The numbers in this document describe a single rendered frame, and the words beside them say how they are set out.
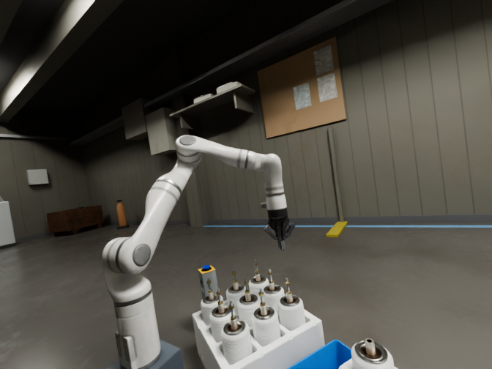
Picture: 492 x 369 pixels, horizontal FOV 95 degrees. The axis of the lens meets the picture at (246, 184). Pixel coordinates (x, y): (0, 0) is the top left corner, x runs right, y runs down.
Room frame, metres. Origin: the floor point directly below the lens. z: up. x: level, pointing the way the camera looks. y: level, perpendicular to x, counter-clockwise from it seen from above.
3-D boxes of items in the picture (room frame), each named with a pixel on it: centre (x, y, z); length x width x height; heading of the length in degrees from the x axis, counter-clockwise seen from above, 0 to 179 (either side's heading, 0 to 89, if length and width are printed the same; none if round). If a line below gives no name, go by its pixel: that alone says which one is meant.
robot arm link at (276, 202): (0.87, -0.10, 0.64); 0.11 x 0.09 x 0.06; 13
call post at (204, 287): (1.12, 0.26, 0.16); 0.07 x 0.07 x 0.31; 28
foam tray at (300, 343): (0.90, 0.06, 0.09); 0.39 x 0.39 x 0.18; 28
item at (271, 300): (0.96, -0.05, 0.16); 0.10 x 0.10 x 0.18
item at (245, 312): (0.90, 0.06, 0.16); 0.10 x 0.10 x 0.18
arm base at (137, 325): (0.59, 0.34, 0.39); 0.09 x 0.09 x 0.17; 56
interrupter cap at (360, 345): (0.57, -0.26, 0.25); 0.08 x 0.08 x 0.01
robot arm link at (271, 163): (0.84, -0.10, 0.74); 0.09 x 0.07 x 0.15; 178
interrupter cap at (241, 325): (0.74, 0.11, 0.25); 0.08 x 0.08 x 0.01
